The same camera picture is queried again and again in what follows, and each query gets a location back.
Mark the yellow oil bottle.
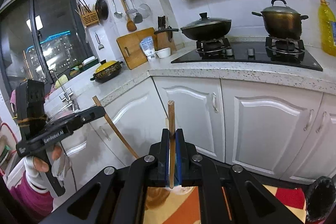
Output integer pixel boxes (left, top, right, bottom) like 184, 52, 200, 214
318, 0, 336, 56

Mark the left hand white glove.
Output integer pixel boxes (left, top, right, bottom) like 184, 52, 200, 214
24, 145, 72, 193

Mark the black trash bag bin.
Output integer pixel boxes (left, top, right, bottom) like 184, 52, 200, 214
305, 176, 335, 222

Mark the hanging steel skimmer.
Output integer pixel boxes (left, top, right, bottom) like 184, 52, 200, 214
138, 3, 151, 19

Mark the small white bowl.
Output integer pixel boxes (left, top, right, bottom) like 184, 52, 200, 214
155, 48, 171, 59

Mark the hanging wooden spatula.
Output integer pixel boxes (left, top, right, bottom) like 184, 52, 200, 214
121, 0, 137, 32

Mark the chopstick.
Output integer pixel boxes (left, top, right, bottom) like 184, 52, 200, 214
167, 100, 175, 189
91, 96, 139, 165

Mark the hanging peeler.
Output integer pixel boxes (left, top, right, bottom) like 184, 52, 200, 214
94, 33, 104, 51

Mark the steel sink faucet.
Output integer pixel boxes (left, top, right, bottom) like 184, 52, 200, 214
49, 69, 79, 111

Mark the hanging steel slotted turner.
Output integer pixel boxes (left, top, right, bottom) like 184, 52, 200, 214
126, 0, 143, 24

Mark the yellow lid casserole pot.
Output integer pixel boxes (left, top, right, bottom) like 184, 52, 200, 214
90, 60, 123, 83

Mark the bronze stock pot with lid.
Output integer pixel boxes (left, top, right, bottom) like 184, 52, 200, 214
252, 0, 309, 40

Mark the white cabinet door centre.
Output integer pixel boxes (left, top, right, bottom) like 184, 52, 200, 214
153, 77, 225, 162

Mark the wooden cutting board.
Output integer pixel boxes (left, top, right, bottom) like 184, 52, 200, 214
116, 27, 157, 70

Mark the black gas cooktop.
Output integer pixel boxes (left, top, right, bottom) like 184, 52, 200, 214
171, 36, 323, 72

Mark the hanging steel ladle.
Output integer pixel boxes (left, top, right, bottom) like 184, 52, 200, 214
111, 0, 122, 19

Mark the black wok with lid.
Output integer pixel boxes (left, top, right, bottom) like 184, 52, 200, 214
153, 12, 232, 42

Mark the white cabinet door left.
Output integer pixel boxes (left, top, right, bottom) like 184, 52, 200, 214
62, 78, 166, 172

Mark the white plastic bag package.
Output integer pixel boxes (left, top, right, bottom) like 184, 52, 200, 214
139, 36, 156, 61

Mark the magenta sleeve forearm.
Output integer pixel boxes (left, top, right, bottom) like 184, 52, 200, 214
9, 172, 54, 223

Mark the knife block with knives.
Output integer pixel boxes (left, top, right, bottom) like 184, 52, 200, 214
155, 16, 178, 52

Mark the wooden chopstick basket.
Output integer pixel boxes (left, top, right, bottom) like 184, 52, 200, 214
76, 0, 100, 27

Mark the black hanging frying pan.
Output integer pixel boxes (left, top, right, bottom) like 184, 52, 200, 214
95, 0, 109, 20

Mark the orange yellow red tablecloth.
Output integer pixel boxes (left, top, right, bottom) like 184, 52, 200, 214
143, 184, 306, 223

